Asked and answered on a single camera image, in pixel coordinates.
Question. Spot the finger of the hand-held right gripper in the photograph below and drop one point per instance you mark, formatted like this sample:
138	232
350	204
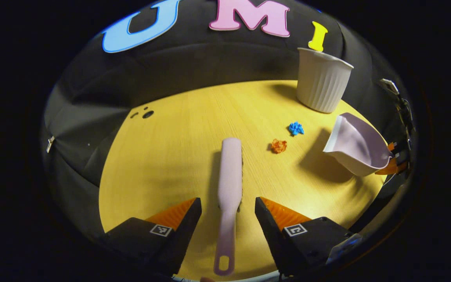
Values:
392	169
392	146

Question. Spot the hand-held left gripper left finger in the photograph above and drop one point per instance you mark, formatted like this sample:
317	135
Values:
184	235

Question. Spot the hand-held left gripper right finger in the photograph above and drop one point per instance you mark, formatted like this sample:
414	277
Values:
272	235

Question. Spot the pink dustpan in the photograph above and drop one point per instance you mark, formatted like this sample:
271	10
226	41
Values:
358	145

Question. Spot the small pink broom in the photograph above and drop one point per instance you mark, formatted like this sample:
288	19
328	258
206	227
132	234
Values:
229	176

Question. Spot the orange paper trash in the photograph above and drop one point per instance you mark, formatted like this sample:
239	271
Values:
279	145

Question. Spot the white ribbed garbage bin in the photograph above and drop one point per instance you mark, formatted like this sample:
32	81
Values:
321	86

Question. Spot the blue paper trash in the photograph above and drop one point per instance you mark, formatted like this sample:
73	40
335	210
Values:
296	128

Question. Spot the wooden desktop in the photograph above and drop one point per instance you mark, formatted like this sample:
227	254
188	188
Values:
163	164

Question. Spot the white cloth clip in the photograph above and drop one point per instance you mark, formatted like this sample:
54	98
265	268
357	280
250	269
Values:
50	144

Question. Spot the black backdrop cloth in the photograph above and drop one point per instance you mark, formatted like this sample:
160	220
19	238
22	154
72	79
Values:
210	58

